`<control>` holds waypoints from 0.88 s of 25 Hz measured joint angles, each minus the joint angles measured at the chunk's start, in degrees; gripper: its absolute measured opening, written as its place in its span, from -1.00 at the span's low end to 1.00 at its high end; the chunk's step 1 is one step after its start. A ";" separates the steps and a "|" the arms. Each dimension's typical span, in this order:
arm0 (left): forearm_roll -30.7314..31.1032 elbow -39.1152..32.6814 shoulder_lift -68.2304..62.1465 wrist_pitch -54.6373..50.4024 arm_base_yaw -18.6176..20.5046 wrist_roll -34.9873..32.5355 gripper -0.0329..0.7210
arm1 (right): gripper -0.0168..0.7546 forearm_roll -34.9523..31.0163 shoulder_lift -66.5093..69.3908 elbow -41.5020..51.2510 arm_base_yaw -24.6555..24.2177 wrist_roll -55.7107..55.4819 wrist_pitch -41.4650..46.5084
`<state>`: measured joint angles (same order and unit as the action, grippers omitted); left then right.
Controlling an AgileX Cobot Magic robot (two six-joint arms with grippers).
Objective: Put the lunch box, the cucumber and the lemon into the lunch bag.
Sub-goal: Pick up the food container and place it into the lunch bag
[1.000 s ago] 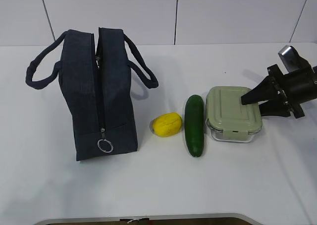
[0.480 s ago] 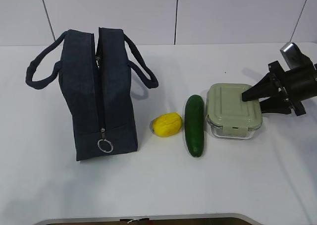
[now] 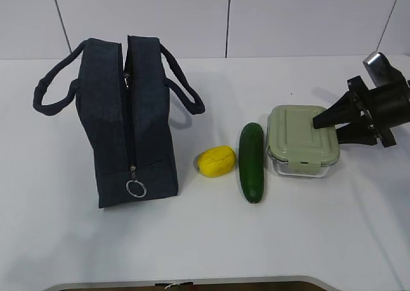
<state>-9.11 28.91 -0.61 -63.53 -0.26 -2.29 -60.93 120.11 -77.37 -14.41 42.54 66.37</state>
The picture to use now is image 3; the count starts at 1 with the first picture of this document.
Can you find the dark blue lunch bag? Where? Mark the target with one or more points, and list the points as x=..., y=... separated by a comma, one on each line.
x=123, y=103

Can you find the yellow lemon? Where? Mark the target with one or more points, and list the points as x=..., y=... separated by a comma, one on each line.
x=216, y=161

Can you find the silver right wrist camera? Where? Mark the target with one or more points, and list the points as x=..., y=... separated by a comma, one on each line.
x=380, y=70

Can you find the glass container green lid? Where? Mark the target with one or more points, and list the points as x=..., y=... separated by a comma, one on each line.
x=295, y=147

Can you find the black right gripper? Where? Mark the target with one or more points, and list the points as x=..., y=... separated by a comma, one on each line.
x=368, y=114

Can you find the green cucumber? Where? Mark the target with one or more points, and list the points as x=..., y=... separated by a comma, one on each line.
x=251, y=162

